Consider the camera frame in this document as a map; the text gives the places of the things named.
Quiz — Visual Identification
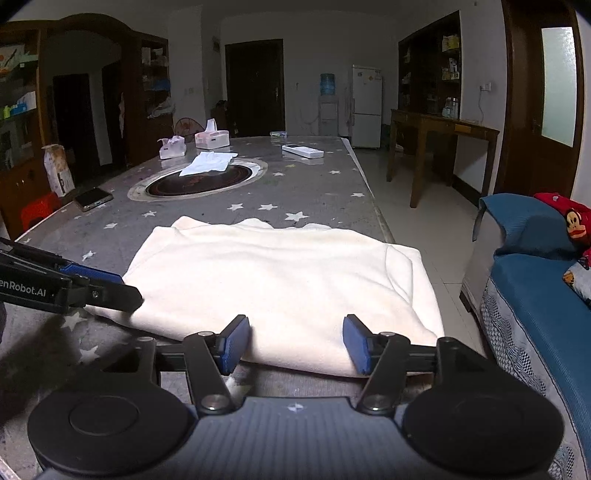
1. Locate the grey star-print table cover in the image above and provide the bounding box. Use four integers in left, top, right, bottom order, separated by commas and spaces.
0, 135, 398, 480

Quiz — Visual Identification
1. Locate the wooden door with frosted glass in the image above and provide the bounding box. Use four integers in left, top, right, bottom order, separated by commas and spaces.
494, 0, 585, 199

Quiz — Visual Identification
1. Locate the tall wooden shelf unit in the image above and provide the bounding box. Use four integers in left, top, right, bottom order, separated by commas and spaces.
121, 32, 172, 164

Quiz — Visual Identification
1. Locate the dark wooden shelf cabinet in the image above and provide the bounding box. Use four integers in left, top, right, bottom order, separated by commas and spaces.
398, 10, 462, 134

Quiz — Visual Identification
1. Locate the dark smartphone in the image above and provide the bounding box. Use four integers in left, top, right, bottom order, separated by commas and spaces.
74, 187, 114, 213

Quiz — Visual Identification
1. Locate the cartoon printed pillow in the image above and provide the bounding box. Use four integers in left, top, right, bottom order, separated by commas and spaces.
562, 249, 591, 308

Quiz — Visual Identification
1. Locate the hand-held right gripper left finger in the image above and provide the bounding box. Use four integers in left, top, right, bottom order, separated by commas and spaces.
99, 315, 252, 414

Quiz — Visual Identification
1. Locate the white water dispenser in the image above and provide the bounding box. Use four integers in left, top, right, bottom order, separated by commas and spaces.
318, 95, 339, 137

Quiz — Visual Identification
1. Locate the round built-in induction cooker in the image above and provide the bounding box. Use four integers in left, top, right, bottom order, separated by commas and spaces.
127, 158, 269, 201

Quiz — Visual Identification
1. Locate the cream fleece garment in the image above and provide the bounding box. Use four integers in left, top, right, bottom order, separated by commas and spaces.
85, 216, 445, 378

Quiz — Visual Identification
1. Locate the dark wooden door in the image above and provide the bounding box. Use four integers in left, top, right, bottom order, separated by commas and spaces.
225, 39, 286, 138

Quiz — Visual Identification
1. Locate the red monkey plush pillow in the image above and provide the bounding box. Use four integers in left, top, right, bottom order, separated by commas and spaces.
533, 191, 591, 245

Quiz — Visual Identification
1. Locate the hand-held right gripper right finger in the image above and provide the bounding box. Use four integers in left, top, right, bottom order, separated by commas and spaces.
342, 315, 504, 415

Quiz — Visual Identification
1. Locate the glass-front display cabinet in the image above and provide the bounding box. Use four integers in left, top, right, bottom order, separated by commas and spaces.
0, 28, 51, 241

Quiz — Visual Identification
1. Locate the white refrigerator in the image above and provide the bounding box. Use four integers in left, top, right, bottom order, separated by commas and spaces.
348, 65, 383, 149

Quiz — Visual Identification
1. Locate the blue sofa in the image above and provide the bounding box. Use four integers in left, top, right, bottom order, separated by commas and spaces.
459, 194, 591, 480

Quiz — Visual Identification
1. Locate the white tissue paper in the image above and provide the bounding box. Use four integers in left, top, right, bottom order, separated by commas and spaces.
178, 151, 238, 177

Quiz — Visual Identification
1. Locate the pink tissue box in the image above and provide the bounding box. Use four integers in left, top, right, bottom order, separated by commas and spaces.
194, 119, 230, 149

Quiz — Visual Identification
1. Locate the white tissue box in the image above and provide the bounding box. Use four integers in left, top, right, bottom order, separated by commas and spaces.
158, 136, 187, 160

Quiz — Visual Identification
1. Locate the printed paper sack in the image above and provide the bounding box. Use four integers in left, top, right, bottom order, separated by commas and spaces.
42, 144, 76, 198

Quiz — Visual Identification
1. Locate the brown wooden desk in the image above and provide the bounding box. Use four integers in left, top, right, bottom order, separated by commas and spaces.
386, 109, 501, 209

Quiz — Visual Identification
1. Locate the red plastic stool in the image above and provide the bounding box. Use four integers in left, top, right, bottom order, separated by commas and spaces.
21, 191, 63, 229

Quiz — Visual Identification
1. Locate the white remote control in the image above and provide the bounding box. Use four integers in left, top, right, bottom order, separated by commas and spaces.
281, 143, 325, 160

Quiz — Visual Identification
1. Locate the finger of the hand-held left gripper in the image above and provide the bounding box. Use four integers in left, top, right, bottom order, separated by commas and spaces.
0, 237, 124, 284
85, 278, 144, 312

